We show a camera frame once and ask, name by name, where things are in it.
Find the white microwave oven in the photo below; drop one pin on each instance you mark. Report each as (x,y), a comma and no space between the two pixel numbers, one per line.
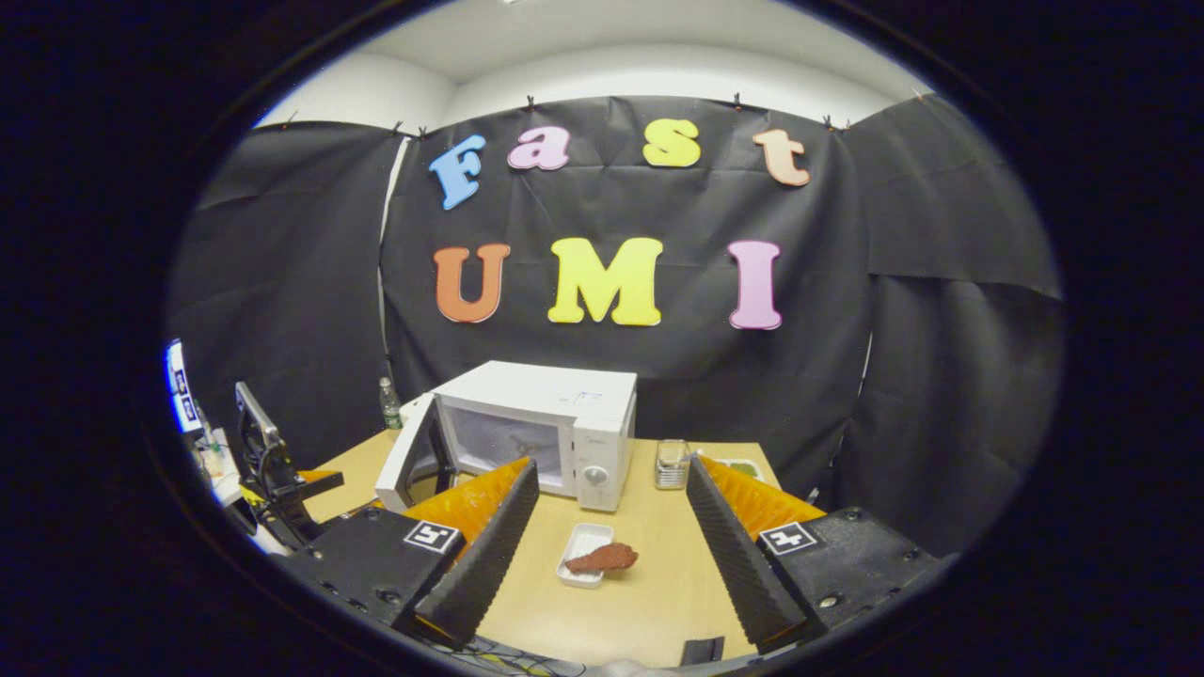
(546,385)

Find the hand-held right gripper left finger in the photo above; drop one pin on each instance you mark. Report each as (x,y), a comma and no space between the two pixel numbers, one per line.
(484,564)

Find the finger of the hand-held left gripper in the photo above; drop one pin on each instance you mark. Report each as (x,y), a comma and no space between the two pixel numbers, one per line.
(318,481)

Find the white rectangular plastic tray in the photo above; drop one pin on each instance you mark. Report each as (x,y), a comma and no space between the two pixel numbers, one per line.
(585,538)

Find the lit computer screen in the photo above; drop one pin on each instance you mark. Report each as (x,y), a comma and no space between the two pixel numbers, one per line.
(181,385)

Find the clear plastic water bottle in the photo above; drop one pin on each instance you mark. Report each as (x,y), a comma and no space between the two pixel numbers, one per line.
(389,409)

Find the white divided dish with grains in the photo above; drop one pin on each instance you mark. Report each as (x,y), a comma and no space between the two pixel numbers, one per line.
(743,467)

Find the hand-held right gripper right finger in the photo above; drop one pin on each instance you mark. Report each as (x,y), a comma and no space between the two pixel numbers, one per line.
(738,564)

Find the brown roasted meat piece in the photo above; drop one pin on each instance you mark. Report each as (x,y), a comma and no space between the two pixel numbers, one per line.
(607,558)

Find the ribbed glass cup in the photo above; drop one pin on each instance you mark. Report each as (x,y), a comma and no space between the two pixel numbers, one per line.
(672,465)

